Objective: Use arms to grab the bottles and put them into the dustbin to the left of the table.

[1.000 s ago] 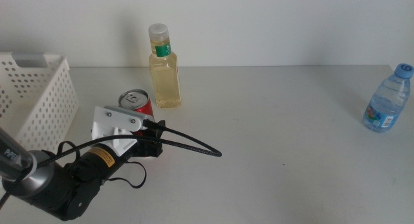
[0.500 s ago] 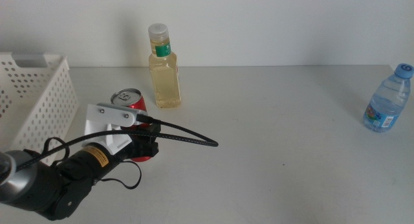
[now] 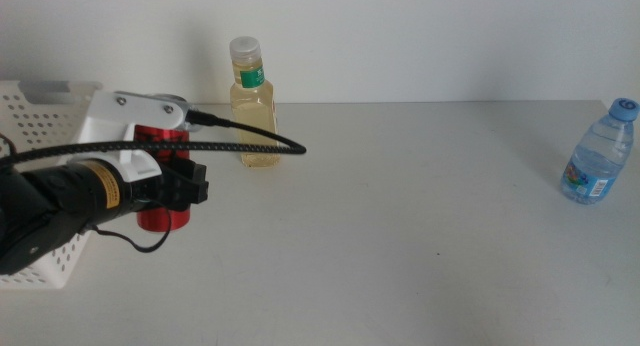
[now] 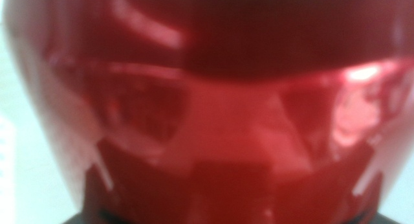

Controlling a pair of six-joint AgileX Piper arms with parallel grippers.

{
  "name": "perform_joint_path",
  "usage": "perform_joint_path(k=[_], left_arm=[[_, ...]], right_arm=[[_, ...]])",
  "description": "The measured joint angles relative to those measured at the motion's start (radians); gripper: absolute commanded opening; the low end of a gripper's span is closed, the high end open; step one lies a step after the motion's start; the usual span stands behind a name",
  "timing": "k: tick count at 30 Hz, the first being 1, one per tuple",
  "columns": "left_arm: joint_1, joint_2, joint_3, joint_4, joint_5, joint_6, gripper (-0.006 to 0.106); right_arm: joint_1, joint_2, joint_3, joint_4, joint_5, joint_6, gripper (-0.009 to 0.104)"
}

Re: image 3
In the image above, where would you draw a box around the red cola can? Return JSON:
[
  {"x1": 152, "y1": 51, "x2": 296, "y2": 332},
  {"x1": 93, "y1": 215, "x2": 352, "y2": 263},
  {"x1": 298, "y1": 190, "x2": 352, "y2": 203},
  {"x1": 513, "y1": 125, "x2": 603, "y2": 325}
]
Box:
[{"x1": 132, "y1": 124, "x2": 193, "y2": 234}]

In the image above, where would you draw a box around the yellow liquid bottle green label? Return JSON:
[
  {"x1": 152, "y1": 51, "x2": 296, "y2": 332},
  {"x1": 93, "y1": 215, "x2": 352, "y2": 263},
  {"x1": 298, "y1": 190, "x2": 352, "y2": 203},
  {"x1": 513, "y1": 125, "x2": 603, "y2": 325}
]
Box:
[{"x1": 228, "y1": 35, "x2": 282, "y2": 169}]

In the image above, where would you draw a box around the clear water bottle blue cap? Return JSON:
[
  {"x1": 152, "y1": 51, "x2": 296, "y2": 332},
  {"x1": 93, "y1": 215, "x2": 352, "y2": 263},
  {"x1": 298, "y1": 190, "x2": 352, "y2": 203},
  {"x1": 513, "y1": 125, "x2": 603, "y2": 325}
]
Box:
[{"x1": 559, "y1": 97, "x2": 640, "y2": 206}]

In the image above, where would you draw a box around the white perforated plastic basket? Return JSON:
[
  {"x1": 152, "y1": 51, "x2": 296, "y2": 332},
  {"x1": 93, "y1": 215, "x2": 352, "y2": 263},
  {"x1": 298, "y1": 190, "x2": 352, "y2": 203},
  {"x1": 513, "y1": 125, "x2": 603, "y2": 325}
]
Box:
[{"x1": 0, "y1": 79, "x2": 104, "y2": 291}]

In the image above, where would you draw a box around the thin black left gripper wire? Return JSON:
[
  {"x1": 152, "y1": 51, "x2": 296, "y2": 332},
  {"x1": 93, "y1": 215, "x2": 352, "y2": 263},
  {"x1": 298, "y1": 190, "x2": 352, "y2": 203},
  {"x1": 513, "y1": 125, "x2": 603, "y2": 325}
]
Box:
[{"x1": 82, "y1": 200, "x2": 174, "y2": 254}]

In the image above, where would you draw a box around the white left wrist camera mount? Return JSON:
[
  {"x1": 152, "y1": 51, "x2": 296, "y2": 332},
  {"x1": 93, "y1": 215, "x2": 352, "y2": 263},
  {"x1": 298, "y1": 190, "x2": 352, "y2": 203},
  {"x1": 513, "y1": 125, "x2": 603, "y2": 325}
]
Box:
[{"x1": 58, "y1": 89, "x2": 202, "y2": 184}]

